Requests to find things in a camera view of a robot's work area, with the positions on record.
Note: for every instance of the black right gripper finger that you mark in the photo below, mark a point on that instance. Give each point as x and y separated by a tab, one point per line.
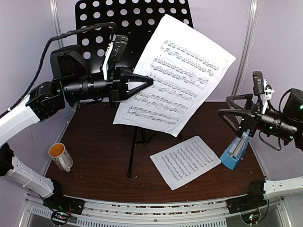
225	114
240	103

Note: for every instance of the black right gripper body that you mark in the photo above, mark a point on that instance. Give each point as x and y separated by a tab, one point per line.
253	118

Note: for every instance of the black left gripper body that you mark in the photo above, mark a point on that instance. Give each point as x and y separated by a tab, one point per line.
113	82

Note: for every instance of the black folding music stand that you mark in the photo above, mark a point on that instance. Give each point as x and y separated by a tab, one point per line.
137	19

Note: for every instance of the sheet music page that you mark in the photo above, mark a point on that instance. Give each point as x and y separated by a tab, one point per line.
185	162
185	66

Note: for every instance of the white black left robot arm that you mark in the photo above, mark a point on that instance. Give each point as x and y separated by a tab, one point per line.
72	82

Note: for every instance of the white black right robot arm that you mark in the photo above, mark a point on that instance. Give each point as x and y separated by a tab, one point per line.
286	124

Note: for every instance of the blue metronome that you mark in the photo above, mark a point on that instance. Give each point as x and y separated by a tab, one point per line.
234	154

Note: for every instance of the white patterned coffee mug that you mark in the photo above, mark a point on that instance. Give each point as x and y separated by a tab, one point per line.
61	157

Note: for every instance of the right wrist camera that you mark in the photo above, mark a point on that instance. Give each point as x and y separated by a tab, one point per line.
262	89

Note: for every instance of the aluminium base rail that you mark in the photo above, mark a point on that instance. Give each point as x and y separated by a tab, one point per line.
207	213

